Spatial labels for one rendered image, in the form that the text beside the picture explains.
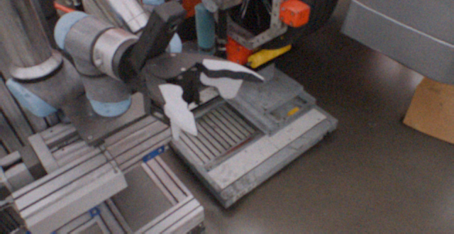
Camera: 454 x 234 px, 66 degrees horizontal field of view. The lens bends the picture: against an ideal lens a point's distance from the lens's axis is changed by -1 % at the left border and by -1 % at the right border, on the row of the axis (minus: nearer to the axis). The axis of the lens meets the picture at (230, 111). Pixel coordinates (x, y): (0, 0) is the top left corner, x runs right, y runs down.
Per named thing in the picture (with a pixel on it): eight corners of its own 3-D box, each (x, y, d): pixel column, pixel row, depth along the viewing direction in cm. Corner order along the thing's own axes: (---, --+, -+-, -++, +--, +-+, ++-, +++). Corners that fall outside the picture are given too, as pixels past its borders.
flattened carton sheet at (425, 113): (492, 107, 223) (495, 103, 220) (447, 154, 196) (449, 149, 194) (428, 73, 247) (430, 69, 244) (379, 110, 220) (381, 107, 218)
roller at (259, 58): (294, 49, 184) (295, 40, 180) (251, 71, 171) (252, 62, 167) (286, 45, 187) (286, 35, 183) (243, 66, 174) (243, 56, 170)
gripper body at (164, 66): (204, 106, 56) (150, 77, 61) (206, 58, 51) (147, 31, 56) (171, 130, 51) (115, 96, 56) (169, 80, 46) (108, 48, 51)
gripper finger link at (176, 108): (197, 160, 45) (181, 115, 51) (198, 125, 41) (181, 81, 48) (172, 165, 44) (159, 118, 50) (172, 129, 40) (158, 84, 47)
